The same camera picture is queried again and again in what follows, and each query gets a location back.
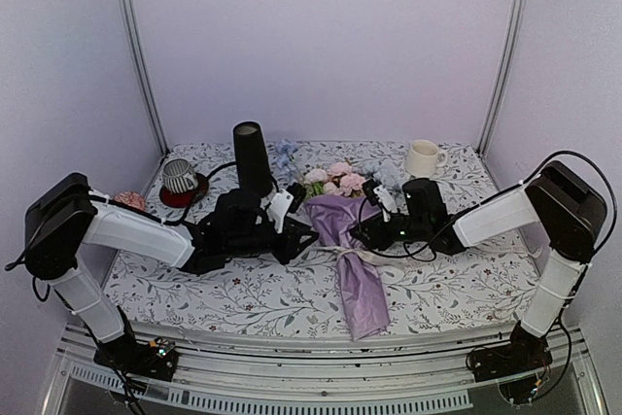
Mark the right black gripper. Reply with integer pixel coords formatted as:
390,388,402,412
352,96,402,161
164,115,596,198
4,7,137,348
350,212,430,252

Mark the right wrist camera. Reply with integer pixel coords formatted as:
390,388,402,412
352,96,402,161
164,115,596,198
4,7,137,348
363,179,398,223

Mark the left aluminium frame post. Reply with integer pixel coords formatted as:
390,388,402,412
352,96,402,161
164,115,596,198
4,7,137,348
119,0,169,157

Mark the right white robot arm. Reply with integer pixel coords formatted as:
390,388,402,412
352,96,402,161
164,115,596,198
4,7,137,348
350,152,617,372

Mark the tall black vase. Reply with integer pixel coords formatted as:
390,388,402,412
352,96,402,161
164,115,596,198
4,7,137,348
233,121,273,197

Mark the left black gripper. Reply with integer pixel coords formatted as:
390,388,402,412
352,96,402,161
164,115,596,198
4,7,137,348
226,219,321,266

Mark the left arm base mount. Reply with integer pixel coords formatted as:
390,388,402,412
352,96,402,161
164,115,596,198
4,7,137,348
93,335,179,382

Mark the aluminium front rail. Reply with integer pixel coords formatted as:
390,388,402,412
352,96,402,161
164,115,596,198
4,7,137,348
35,323,612,414

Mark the cream ribbon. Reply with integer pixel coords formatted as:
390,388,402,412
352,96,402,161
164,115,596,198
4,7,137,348
310,244,543,273

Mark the purple flower bouquet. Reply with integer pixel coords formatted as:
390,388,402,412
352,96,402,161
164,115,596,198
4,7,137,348
274,140,391,341

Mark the striped black white cup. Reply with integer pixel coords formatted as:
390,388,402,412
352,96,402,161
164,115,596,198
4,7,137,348
162,158,198,194

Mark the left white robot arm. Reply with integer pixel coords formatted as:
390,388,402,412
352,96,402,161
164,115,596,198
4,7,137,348
5,173,319,370

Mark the cream ceramic mug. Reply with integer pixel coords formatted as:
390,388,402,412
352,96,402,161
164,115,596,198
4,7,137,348
404,140,448,178

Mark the right aluminium frame post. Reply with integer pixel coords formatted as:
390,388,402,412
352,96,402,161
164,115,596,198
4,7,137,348
477,0,527,159

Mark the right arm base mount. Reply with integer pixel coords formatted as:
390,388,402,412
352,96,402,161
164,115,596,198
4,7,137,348
466,343,553,406

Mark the floral patterned table mat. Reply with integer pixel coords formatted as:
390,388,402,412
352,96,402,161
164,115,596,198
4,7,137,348
104,142,537,340

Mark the red round saucer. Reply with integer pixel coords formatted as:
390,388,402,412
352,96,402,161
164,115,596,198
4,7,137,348
158,174,209,209

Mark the aluminium frame post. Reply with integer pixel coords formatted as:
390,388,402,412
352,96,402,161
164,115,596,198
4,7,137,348
477,0,527,159
119,0,169,157

